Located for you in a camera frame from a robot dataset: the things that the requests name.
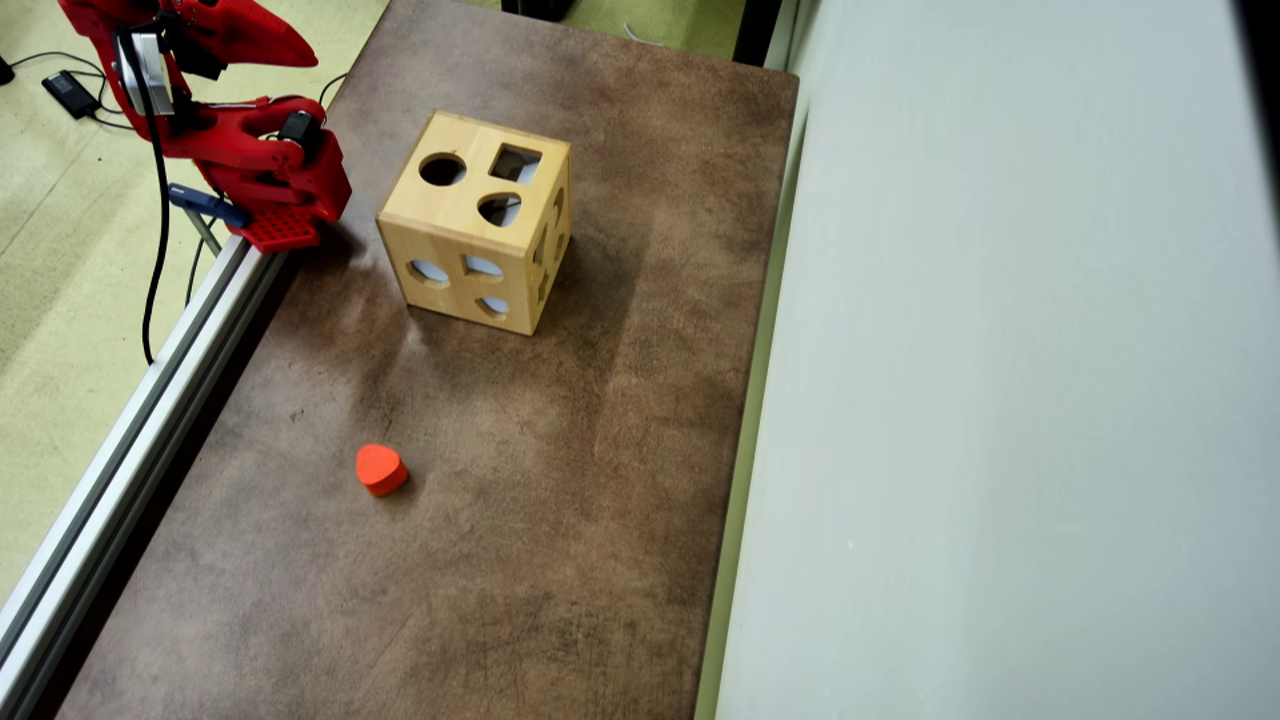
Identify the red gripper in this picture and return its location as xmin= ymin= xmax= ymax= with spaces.
xmin=110 ymin=0 xmax=320 ymax=83

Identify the wooden shape sorter box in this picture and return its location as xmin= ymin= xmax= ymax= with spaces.
xmin=375 ymin=108 xmax=573 ymax=337

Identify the blue clamp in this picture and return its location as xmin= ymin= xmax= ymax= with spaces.
xmin=168 ymin=183 xmax=251 ymax=256

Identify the black power adapter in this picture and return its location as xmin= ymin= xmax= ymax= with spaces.
xmin=42 ymin=70 xmax=101 ymax=121

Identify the orange rounded triangle block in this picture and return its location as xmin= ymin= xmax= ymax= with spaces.
xmin=355 ymin=443 xmax=411 ymax=498

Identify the white partition panel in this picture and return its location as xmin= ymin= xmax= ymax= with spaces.
xmin=712 ymin=0 xmax=1280 ymax=720

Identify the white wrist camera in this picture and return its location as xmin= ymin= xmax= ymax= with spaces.
xmin=112 ymin=30 xmax=179 ymax=116

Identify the black camera cable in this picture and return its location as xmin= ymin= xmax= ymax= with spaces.
xmin=115 ymin=25 xmax=173 ymax=366

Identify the thin black adapter cable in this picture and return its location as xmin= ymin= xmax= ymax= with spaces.
xmin=8 ymin=50 xmax=136 ymax=131

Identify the aluminium profile rail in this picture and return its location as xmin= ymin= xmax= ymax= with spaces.
xmin=0 ymin=232 xmax=286 ymax=720

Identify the dark vertical post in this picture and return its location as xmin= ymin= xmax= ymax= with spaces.
xmin=733 ymin=0 xmax=784 ymax=67

